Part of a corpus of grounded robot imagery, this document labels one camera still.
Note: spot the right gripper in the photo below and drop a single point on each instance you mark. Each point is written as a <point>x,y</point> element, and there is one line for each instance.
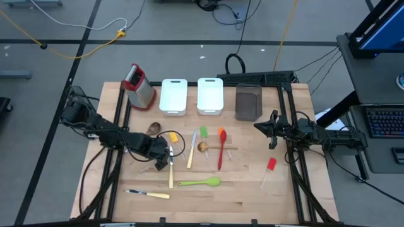
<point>281,129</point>

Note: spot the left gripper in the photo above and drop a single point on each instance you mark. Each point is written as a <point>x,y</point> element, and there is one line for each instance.
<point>156,146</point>

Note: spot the dark wooden spoon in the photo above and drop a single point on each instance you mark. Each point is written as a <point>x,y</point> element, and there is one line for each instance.
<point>154,128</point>

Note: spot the light wooden spoon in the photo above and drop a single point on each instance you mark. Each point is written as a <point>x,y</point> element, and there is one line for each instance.
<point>202,147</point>

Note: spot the red silicone spoon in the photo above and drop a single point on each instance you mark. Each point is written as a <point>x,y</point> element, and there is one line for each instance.
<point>222,154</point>

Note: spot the green silicone spoon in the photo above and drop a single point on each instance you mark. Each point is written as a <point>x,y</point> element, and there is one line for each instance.
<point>213,181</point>

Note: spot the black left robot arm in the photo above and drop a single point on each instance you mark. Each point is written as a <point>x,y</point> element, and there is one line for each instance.
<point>104,126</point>

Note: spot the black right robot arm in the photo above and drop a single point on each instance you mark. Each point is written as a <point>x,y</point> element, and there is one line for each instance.
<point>315,132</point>

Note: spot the grey translucent plastic bin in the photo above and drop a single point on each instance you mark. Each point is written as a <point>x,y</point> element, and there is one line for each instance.
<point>248,104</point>

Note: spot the white box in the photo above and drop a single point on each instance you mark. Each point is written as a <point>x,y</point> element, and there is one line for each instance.
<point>325,115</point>

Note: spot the white plastic bin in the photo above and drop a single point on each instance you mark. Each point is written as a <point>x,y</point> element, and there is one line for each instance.
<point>210,96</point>
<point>173,97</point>

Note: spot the black mesh control box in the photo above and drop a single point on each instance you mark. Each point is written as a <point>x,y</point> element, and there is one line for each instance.
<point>77,93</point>

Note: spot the grey desk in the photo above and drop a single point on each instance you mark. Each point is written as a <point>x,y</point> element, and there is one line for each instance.
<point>372,79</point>

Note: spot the black keyboard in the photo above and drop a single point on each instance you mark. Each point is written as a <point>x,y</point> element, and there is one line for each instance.
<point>385,123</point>

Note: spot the black desk device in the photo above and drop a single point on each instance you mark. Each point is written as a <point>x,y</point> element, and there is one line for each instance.
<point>398,155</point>

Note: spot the round blue white object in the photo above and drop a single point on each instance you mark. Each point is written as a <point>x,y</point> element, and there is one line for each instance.
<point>401,81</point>

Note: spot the computer monitor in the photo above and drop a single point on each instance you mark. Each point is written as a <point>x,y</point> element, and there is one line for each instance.
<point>385,34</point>

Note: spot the black caster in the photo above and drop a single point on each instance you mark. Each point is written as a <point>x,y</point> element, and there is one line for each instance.
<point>4,104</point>

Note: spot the grey table foot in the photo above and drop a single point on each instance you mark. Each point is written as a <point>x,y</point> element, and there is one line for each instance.
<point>15,74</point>
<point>31,3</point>

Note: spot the black aluminium table frame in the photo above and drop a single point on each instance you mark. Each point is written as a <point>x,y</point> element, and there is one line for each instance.
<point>192,84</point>

